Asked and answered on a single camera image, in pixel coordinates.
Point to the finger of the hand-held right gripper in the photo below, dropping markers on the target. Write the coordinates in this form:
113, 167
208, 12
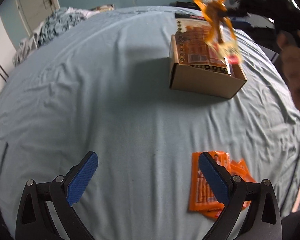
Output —
237, 12

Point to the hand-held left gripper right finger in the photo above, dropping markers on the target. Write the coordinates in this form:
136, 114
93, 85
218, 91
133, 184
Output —
212, 177

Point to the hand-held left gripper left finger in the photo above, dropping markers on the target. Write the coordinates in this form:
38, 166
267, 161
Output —
82, 177

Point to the black snack packet red corner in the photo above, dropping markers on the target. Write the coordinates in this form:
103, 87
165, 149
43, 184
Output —
187, 16

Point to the sausage packets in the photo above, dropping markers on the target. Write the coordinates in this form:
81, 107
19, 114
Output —
195, 45

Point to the brown cardboard box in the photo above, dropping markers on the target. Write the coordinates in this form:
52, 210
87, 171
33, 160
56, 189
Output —
202, 82

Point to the person's right hand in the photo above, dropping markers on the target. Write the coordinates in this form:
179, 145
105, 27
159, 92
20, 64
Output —
292, 60

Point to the light blue bed sheet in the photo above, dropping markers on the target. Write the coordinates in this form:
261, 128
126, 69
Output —
115, 105

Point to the tan flat packet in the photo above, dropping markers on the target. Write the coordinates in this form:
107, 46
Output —
102, 8

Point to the patterned blue white blanket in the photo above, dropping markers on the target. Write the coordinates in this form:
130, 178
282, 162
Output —
55, 22

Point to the white door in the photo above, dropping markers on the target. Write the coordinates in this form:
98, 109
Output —
35, 2

